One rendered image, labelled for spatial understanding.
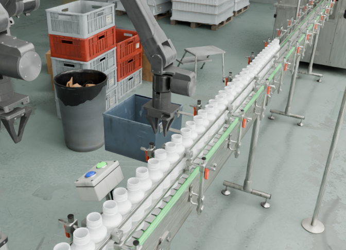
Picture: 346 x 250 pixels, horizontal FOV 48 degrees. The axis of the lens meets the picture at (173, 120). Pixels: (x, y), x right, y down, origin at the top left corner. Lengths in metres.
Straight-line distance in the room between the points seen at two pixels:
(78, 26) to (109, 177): 2.53
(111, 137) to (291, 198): 1.61
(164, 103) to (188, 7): 6.97
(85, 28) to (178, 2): 4.67
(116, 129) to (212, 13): 6.09
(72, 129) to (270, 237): 1.82
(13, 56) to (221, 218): 2.25
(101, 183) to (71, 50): 2.64
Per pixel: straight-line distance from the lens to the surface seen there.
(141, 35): 1.10
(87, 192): 1.23
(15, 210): 2.99
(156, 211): 1.27
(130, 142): 1.98
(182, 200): 1.40
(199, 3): 7.96
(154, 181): 1.21
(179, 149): 1.34
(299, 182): 3.33
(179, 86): 1.09
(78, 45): 3.70
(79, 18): 3.62
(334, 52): 5.95
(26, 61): 0.76
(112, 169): 1.26
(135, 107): 2.27
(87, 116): 3.33
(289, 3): 5.91
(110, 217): 1.04
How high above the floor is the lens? 1.81
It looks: 27 degrees down
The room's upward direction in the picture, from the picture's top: 2 degrees clockwise
